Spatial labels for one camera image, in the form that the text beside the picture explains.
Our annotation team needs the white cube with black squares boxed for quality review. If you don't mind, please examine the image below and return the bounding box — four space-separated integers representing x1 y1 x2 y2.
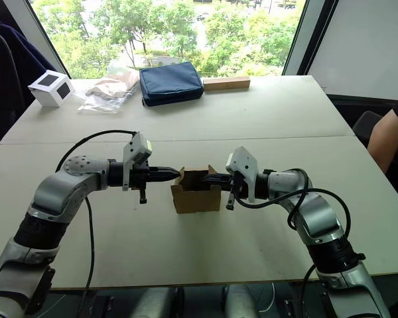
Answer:
27 70 76 108

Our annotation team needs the navy blue fabric pouch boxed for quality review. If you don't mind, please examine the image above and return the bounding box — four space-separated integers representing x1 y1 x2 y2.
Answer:
139 62 205 108

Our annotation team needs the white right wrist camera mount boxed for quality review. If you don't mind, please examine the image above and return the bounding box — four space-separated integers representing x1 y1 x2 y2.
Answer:
225 146 259 203

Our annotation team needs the beige folded garment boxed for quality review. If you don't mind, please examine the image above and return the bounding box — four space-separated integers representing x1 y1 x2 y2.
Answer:
85 70 141 100

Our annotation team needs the small brown cardboard box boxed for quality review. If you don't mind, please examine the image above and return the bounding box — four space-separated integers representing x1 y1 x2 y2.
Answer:
170 164 222 215

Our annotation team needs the light wooden block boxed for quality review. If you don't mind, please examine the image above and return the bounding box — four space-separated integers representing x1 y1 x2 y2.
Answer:
202 76 251 93

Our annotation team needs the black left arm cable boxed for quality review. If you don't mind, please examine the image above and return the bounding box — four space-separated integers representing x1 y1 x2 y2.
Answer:
54 129 139 318

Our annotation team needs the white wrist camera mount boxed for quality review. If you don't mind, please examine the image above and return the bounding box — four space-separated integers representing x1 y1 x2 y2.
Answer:
225 146 259 203
121 131 153 193

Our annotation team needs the thin white cable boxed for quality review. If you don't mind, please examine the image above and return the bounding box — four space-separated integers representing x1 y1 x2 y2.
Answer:
260 282 277 313

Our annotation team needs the clear plastic packaging bag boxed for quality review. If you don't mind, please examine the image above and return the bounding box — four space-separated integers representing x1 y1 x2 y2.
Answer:
76 61 141 115

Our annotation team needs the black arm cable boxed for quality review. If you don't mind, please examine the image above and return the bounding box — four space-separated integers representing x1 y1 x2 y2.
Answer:
54 129 139 318
233 168 352 318

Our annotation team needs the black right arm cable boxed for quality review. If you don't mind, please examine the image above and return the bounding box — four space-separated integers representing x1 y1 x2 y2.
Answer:
233 168 352 318

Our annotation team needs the large glass window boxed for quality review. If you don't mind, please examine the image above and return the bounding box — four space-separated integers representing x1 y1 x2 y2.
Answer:
29 0 308 80

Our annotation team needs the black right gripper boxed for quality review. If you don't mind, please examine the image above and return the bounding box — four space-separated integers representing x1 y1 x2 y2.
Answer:
200 172 250 211

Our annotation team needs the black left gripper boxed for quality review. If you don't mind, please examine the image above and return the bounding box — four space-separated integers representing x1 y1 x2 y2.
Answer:
129 159 181 205

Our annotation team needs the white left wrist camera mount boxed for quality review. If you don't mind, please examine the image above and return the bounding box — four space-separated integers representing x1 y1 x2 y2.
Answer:
121 131 153 193

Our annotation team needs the dark grey chair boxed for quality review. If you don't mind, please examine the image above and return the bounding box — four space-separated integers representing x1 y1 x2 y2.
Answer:
352 111 384 148

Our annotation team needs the dark blue jacket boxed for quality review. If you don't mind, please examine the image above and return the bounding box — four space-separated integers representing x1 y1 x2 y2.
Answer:
0 19 69 156

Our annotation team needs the grey rounded housing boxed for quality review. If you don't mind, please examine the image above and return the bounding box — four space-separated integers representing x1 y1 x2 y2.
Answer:
223 284 263 318
131 286 184 318

